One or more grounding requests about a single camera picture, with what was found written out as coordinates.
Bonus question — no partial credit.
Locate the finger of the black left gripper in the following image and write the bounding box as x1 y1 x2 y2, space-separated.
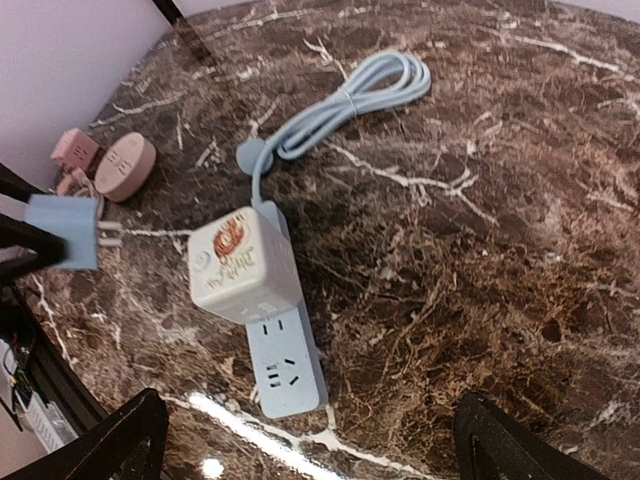
1 165 67 287

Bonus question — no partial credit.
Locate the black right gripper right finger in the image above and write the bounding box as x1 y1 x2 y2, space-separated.
454 392 605 480

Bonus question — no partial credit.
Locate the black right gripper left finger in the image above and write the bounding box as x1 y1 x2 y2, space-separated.
7 388 168 480

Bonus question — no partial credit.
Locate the blue cube adapter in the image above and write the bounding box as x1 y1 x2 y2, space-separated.
25 195 122 270

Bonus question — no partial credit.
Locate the blue power strip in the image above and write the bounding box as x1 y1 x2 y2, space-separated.
244 199 330 420

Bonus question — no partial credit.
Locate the white cube socket adapter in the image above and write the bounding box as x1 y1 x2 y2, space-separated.
188 206 303 324

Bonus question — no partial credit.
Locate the large pink cube adapter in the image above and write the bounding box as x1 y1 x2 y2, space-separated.
50 128 101 171

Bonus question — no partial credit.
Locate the pink round power socket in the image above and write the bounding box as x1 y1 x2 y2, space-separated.
94 132 157 203

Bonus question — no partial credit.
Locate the pink coiled cable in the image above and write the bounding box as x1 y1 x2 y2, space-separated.
54 167 106 216

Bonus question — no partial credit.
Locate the grey slotted cable duct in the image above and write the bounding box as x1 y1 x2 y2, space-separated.
24 393 78 454

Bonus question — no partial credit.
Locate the left black frame post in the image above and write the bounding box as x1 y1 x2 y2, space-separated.
152 0 185 26

